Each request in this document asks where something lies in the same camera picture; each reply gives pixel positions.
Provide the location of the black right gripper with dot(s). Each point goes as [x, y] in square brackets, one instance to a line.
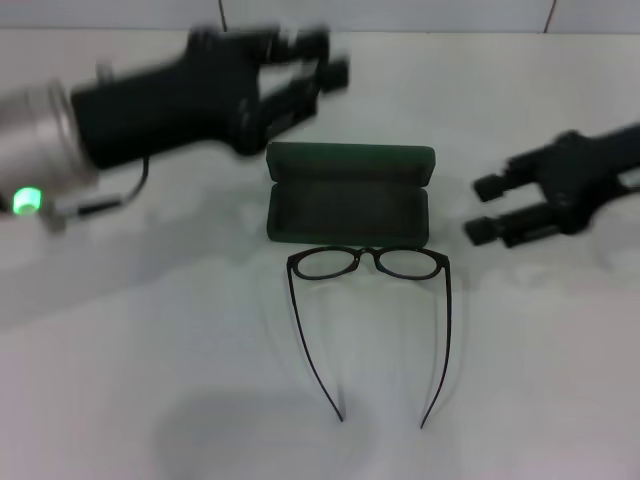
[585, 175]

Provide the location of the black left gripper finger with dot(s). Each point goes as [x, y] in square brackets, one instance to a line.
[335, 75]

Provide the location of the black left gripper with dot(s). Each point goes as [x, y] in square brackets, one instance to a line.
[160, 110]

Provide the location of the green glasses case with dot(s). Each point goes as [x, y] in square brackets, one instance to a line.
[350, 210]

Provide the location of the black glasses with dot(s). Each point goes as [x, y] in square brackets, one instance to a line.
[370, 256]

